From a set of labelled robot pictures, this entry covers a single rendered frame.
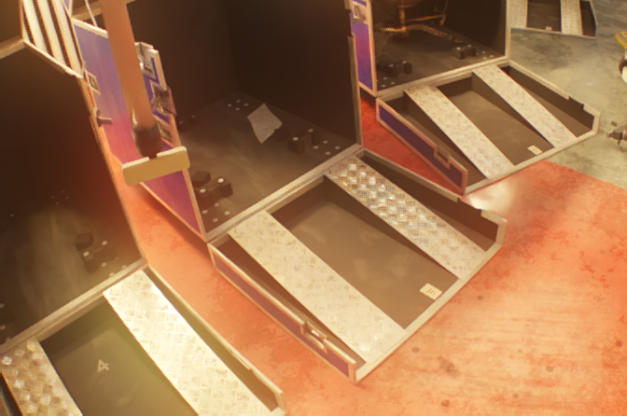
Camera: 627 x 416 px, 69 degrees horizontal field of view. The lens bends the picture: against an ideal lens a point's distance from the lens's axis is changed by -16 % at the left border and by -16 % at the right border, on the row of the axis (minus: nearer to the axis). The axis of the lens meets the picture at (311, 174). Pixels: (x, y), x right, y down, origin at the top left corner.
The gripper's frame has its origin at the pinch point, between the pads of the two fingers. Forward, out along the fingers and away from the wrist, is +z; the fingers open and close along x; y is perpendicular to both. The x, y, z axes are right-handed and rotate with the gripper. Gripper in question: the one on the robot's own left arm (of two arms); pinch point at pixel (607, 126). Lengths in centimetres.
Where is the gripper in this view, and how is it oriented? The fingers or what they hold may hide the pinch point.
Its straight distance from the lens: 303.4
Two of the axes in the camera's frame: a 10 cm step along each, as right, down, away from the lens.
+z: -3.9, -3.6, 8.5
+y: 1.7, 8.8, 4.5
